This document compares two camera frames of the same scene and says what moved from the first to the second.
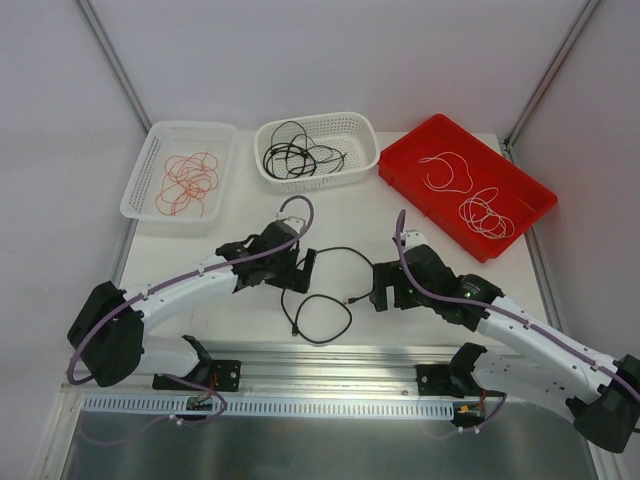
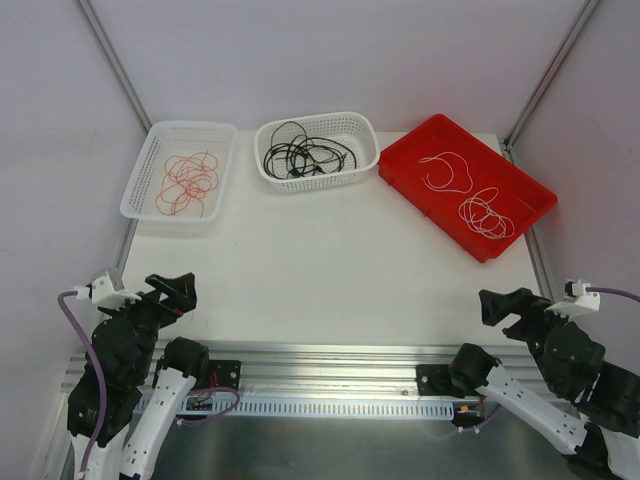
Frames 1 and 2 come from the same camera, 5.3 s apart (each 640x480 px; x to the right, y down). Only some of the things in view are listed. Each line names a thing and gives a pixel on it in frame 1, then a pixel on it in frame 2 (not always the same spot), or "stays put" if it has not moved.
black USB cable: [295, 325] → [328, 139]
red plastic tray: [475, 194] stays put
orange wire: [188, 177] stays put
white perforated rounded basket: [318, 151] stays put
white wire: [476, 213] stays put
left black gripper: [291, 270] → [151, 304]
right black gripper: [391, 286] → [523, 315]
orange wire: [187, 178] stays put
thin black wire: [275, 130] stays put
